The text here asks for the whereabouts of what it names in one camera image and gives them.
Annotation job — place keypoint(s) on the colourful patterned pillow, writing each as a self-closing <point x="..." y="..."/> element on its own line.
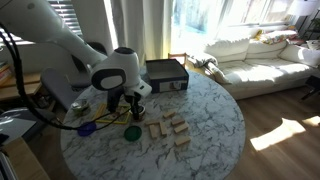
<point x="275" y="37"/>

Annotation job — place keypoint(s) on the grey flat board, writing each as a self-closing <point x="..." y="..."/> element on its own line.
<point x="20" y="123"/>

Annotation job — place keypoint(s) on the wooden desk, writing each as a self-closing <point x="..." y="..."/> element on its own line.
<point x="23" y="85"/>

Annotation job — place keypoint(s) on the blue plastic lid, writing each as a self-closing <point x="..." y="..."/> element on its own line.
<point x="86" y="129"/>

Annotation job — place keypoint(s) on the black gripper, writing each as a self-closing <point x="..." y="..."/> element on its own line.
<point x="121" y="92"/>

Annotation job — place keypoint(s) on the beige curtain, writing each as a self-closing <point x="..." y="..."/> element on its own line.
<point x="133" y="26"/>

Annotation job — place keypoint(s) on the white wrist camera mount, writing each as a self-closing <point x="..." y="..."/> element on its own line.
<point x="141" y="88"/>

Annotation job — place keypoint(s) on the stack of books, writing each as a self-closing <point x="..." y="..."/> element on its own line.
<point x="4" y="71"/>

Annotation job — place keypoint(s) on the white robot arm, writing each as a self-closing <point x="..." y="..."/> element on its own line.
<point x="50" y="26"/>

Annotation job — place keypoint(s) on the orange labelled can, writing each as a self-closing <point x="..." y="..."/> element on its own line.
<point x="142" y="113"/>

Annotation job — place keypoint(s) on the white window blinds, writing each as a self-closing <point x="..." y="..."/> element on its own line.
<point x="71" y="16"/>

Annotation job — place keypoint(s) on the white sofa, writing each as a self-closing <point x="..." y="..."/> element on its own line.
<point x="266" y="70"/>

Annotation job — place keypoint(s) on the small wooden chair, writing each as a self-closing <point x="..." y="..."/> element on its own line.
<point x="178" y="57"/>

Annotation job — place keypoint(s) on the light wooden cabinet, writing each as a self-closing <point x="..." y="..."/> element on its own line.
<point x="23" y="163"/>

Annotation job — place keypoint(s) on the green can with foil top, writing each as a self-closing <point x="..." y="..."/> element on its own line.
<point x="80" y="108"/>

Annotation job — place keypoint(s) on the grey padded chair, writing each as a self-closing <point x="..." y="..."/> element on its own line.
<point x="58" y="86"/>

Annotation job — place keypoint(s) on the dark shelf with plant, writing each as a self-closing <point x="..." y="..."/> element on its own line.
<point x="314" y="31"/>

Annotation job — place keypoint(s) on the white floor lamp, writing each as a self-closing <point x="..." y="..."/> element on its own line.
<point x="301" y="7"/>

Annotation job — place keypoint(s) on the yellow dog book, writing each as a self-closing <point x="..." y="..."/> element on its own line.
<point x="121" y="118"/>

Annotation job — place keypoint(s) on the light wooden block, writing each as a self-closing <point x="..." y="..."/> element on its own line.
<point x="177" y="121"/>
<point x="163" y="128"/>
<point x="182" y="141"/>
<point x="181" y="128"/>
<point x="169" y="113"/>
<point x="151" y="122"/>
<point x="153" y="131"/>

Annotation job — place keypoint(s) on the dark blue cardboard box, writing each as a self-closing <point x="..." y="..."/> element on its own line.
<point x="166" y="75"/>

